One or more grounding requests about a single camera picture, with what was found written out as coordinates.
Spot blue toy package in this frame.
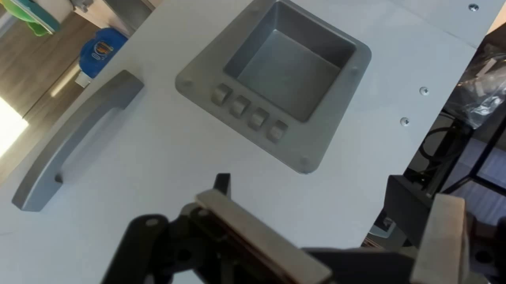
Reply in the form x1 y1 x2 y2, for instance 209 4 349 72
75 27 130 88

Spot grey square tray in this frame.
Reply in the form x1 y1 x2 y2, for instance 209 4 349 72
175 0 374 176

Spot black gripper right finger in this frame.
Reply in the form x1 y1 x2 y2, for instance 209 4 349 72
383 175 506 284

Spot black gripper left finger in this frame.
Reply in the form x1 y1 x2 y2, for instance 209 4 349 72
102 172 336 284

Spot white toy fridge door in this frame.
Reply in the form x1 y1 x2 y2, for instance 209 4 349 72
0 0 506 284

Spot green toy item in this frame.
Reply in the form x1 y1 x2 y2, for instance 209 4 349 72
0 0 64 38

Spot clear plastic bag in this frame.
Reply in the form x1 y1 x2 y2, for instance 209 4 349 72
450 44 506 131

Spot black metal rack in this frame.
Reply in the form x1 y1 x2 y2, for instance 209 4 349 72
406 109 506 203

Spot gray fridge door handle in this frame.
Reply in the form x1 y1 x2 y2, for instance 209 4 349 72
12 69 146 213

